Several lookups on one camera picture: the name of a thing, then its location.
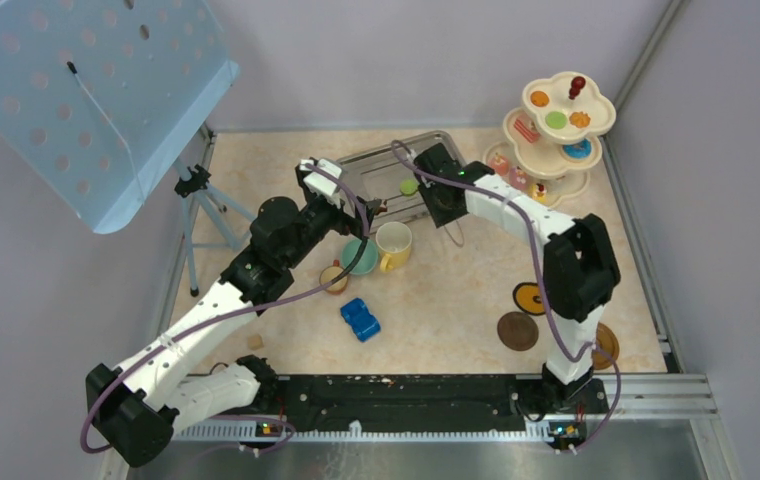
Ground light brown wooden coaster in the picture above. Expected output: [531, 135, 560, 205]
[592, 323, 620, 371]

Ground yellow cake slice toy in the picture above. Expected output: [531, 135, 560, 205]
[530, 182, 548, 205]

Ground black-tipped metal tongs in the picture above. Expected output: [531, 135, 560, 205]
[443, 220, 465, 248]

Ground green macaron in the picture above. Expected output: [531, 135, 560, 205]
[545, 111, 568, 130]
[399, 179, 419, 197]

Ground black yellow smiley coaster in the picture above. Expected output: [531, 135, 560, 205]
[513, 282, 545, 316]

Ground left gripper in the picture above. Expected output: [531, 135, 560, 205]
[283, 194, 381, 269]

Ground blue frosted donut toy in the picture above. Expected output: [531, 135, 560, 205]
[562, 139, 592, 161]

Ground pink dome cupcake toy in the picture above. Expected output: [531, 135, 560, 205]
[488, 152, 511, 177]

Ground yellow mug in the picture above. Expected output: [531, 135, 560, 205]
[375, 222, 413, 273]

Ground cream three-tier dessert stand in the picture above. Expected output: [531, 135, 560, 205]
[482, 71, 617, 208]

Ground stainless steel tray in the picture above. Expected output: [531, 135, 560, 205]
[337, 143, 430, 234]

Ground blue perforated music stand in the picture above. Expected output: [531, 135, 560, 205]
[0, 1, 240, 234]

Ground small wooden block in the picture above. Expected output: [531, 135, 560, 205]
[246, 334, 264, 351]

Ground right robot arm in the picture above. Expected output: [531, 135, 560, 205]
[397, 145, 621, 412]

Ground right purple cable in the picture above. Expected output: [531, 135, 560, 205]
[390, 139, 622, 455]

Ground purple cable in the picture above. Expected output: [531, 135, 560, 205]
[390, 139, 622, 455]
[79, 162, 373, 456]

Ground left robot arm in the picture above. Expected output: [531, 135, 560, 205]
[79, 194, 386, 467]

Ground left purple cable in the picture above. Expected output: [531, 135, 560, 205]
[79, 162, 373, 456]

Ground pink swirl roll cake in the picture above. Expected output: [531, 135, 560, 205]
[507, 167, 530, 192]

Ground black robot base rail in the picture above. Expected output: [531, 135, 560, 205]
[245, 374, 609, 433]

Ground pink strawberry cake slice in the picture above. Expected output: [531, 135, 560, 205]
[513, 113, 541, 143]

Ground orange swirl cookie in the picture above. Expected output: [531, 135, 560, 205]
[530, 90, 550, 108]

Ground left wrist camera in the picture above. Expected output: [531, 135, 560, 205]
[297, 158, 344, 207]

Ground dark brown round coaster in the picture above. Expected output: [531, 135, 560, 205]
[497, 312, 539, 352]

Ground small brown teacup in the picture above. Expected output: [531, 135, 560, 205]
[318, 260, 349, 295]

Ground orange flower cookie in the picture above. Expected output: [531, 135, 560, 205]
[569, 111, 591, 129]

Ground teal cup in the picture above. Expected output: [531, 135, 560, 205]
[340, 238, 379, 277]

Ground blue toy car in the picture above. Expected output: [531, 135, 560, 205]
[340, 298, 381, 342]

